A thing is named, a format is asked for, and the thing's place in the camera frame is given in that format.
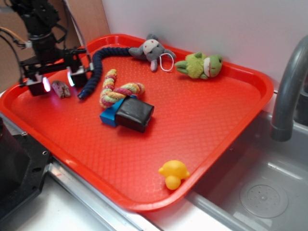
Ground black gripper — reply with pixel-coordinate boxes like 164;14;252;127
19;48;94;96

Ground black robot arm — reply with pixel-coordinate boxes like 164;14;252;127
10;0;94;99

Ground blue rectangular block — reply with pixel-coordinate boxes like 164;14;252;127
100;96;137;127

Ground black rectangular block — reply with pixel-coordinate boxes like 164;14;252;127
115;96;154;133

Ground grey plush donkey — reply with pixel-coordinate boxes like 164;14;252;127
128;34;176;72

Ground red plastic tray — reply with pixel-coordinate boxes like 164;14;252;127
0;34;275;212

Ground green plush frog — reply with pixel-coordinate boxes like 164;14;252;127
175;52;223;80

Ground yellow rubber duck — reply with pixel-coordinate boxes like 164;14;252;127
158;160;190;190

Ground grey toy sink basin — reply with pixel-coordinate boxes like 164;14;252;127
187;113;308;231

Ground grey sink faucet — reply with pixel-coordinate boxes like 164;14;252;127
270;36;308;141

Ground round sink drain cover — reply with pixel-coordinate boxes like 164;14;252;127
240;182;289;218

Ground dark navy rope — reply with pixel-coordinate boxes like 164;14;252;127
77;46;132;101

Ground multicolour braided rope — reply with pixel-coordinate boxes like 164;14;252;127
99;69;146;109

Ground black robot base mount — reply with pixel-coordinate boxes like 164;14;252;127
0;119;51;222

